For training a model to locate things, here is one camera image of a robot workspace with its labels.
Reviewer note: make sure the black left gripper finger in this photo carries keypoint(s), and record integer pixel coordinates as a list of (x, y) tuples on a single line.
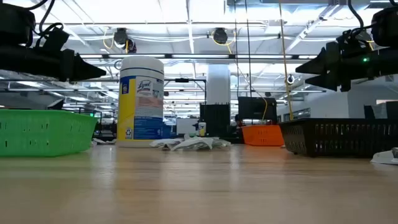
[(81, 70)]

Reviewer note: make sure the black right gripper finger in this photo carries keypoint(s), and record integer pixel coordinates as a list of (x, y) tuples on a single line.
[(329, 82), (326, 62)]

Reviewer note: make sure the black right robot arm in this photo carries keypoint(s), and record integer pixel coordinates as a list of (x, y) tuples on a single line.
[(387, 26)]

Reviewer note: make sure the tilted dark background monitor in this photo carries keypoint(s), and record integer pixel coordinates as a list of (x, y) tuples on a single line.
[(56, 105)]

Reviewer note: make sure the black plastic basket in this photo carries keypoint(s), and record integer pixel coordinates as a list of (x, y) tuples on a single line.
[(342, 137)]

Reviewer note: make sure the Lysol wipes canister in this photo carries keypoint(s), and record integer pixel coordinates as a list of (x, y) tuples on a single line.
[(140, 102)]

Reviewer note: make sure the green plastic basket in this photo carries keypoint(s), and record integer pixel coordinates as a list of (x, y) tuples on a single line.
[(40, 133)]

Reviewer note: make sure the black monitor on stand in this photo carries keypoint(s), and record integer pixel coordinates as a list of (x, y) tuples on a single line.
[(256, 109)]

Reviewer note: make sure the orange plastic basket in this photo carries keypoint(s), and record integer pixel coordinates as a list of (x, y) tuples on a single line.
[(262, 135)]

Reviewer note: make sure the person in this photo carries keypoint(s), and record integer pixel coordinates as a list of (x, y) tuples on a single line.
[(238, 119)]

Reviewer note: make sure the blue plastic basket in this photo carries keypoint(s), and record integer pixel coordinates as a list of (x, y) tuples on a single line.
[(168, 130)]

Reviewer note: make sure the long black perforated box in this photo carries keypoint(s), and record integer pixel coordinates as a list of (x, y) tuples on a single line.
[(237, 140)]

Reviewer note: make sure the white building column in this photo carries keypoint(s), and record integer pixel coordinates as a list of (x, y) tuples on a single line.
[(217, 84)]

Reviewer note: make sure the whiteboard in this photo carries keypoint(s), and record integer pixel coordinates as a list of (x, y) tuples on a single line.
[(186, 127)]

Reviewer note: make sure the black partition panel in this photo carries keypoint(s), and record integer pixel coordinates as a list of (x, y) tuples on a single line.
[(214, 119)]

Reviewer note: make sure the small background wipes canister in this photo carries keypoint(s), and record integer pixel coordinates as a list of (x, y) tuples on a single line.
[(202, 130)]

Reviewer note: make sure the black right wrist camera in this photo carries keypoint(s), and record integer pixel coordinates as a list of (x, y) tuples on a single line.
[(354, 45)]

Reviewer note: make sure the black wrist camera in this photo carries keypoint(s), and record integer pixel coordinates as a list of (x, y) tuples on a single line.
[(354, 45), (54, 39)]

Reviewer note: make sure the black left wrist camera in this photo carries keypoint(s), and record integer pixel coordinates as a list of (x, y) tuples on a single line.
[(54, 39)]

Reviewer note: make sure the black gantry frame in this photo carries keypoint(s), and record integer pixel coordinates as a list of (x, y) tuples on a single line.
[(182, 80)]

